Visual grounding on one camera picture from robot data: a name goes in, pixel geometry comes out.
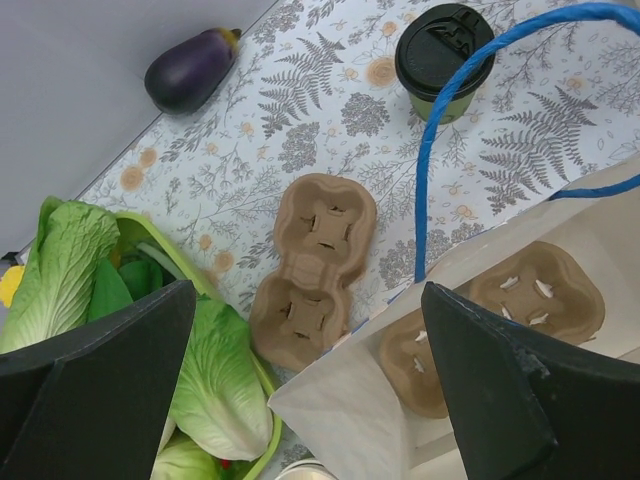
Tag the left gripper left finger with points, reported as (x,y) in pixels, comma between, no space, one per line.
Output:
(92,403)

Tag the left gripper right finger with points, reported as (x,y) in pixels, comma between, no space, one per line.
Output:
(524,405)

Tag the checkered paper takeout bag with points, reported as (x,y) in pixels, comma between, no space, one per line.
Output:
(374,408)

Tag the black cup lid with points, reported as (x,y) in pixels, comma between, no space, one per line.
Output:
(434,46)

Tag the long white cabbage toy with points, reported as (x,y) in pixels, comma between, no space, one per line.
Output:
(54,294)

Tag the napa cabbage toy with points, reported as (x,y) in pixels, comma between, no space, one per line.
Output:
(219,401)

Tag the green vegetable basket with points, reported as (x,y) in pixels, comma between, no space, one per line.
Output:
(137,232)

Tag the yellow pepper toy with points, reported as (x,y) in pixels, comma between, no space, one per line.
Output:
(9,284)

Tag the stacked green paper cups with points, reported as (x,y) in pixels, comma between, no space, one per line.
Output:
(305,470)

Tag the purple eggplant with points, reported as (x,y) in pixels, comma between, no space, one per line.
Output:
(182,79)

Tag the floral table mat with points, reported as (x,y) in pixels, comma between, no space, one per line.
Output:
(314,91)

